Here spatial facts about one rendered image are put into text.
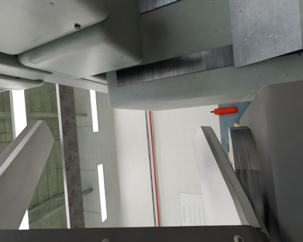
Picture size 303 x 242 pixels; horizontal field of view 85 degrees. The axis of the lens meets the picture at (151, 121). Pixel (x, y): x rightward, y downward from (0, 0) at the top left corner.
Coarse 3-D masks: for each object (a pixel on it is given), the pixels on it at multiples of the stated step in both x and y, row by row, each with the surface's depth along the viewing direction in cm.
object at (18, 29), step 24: (0, 0) 24; (24, 0) 24; (48, 0) 25; (72, 0) 25; (96, 0) 27; (0, 24) 29; (24, 24) 30; (48, 24) 30; (72, 24) 31; (0, 48) 37; (24, 48) 38
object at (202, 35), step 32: (160, 0) 56; (192, 0) 52; (224, 0) 48; (160, 32) 56; (192, 32) 52; (224, 32) 49; (160, 64) 56; (192, 64) 52; (224, 64) 49; (256, 64) 46; (288, 64) 43; (128, 96) 62; (160, 96) 57; (192, 96) 53; (224, 96) 55
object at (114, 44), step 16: (112, 0) 36; (128, 0) 43; (112, 16) 35; (128, 16) 42; (80, 32) 35; (96, 32) 33; (112, 32) 35; (128, 32) 42; (32, 48) 41; (48, 48) 39; (64, 48) 38; (80, 48) 37; (96, 48) 37; (112, 48) 38; (128, 48) 41; (48, 64) 44; (64, 64) 45; (80, 64) 46; (96, 64) 47; (112, 64) 48; (128, 64) 49
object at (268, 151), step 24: (264, 96) 8; (288, 96) 7; (240, 120) 17; (264, 120) 8; (288, 120) 7; (240, 144) 10; (264, 144) 8; (288, 144) 7; (240, 168) 9; (264, 168) 8; (288, 168) 7; (264, 192) 9; (288, 192) 7; (264, 216) 8; (288, 216) 7; (288, 240) 7
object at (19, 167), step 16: (32, 128) 9; (48, 128) 11; (16, 144) 8; (32, 144) 9; (48, 144) 11; (0, 160) 8; (16, 160) 8; (32, 160) 9; (0, 176) 7; (16, 176) 8; (32, 176) 9; (0, 192) 7; (16, 192) 8; (32, 192) 9; (0, 208) 7; (16, 208) 8; (0, 224) 7; (16, 224) 8
